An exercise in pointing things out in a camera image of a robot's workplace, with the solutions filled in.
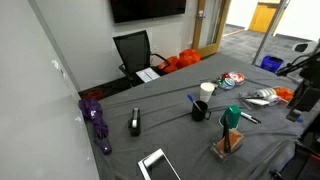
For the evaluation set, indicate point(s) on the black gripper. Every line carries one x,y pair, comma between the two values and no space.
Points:
307,99

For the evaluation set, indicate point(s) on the blue capped marker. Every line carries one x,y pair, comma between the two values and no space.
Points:
191,98

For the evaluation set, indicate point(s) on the black marker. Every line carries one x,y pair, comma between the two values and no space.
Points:
250,117

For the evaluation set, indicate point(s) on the black mug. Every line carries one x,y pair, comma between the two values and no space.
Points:
199,114

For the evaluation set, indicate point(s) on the small blue object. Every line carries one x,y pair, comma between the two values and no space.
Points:
300,119

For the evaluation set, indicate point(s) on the orange cloth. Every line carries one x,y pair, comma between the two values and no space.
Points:
284,93

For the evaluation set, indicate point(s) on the white plastic object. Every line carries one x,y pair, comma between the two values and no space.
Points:
263,101

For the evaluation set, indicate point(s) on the silver tape roll stack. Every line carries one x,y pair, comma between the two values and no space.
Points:
266,92

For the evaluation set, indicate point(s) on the metal scissors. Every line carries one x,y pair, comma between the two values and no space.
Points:
246,100

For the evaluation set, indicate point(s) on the blue recycling bin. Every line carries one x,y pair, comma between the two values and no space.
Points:
271,63

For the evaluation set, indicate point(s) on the green plastic cup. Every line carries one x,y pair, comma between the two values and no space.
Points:
231,115

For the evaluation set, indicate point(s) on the brown wooden block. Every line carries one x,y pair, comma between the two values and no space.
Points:
236,140

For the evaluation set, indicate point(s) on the red and white bowl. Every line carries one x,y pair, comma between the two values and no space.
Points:
237,77

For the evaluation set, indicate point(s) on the black upright brush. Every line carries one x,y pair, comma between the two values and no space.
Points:
227,133

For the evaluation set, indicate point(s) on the white bin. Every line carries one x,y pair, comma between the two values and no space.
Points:
305,46

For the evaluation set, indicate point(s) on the teal striped bowl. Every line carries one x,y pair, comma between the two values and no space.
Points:
226,83

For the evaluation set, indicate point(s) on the clear acrylic tray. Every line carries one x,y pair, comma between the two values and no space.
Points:
216,152

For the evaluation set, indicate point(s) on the grey metal pole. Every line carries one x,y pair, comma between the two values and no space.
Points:
270,31

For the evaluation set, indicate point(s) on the white paper cup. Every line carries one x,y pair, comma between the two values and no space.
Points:
206,90

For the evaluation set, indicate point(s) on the yellow wooden door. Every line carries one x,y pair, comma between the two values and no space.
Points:
263,17

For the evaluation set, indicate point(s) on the orange plastic bag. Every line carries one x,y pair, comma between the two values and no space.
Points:
170,64
189,57

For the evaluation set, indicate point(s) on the grey tablecloth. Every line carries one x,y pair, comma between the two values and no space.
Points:
166,136

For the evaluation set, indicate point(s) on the wooden framed glass door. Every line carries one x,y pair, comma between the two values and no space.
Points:
197,26

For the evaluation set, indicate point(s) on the silver framed tablet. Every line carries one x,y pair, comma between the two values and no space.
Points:
161,168

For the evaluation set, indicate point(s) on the white paper sheet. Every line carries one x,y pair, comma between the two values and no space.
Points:
147,74

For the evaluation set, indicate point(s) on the black mesh office chair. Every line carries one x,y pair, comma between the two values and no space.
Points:
133,50

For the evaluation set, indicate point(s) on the purple folded umbrella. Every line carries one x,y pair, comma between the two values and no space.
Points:
96,120

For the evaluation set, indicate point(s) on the dark red floor item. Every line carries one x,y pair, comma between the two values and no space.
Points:
94,94

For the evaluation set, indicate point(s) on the black equipment frame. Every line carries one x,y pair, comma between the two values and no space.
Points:
300,163

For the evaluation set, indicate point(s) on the black wall television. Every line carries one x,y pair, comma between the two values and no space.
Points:
146,9

